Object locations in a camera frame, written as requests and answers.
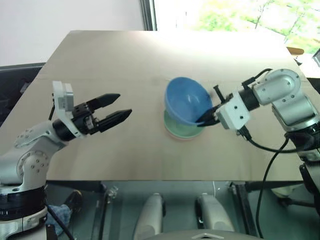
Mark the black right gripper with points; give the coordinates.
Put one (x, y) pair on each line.
(217, 116)

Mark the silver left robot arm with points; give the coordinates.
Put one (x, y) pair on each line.
(32, 162)

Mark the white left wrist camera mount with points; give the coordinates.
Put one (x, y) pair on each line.
(62, 100)

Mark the blue plaid trouser leg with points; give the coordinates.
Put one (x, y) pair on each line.
(58, 217)

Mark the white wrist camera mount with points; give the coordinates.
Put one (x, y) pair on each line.
(62, 100)
(232, 110)

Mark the silver rounded robot leg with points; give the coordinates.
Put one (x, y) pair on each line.
(212, 212)
(147, 215)

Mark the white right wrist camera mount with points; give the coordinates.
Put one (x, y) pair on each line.
(232, 110)

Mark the blue bowl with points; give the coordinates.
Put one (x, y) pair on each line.
(185, 100)

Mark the grey robot torso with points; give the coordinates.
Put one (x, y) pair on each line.
(200, 236)

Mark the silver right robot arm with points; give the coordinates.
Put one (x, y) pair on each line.
(290, 100)

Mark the green bowl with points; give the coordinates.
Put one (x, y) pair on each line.
(180, 130)

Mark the dark shoe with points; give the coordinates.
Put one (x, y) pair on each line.
(73, 200)

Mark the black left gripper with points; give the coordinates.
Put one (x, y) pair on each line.
(81, 117)

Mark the beige rounded object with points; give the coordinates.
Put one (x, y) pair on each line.
(285, 191)

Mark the dark window frame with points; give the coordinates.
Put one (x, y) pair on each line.
(148, 15)

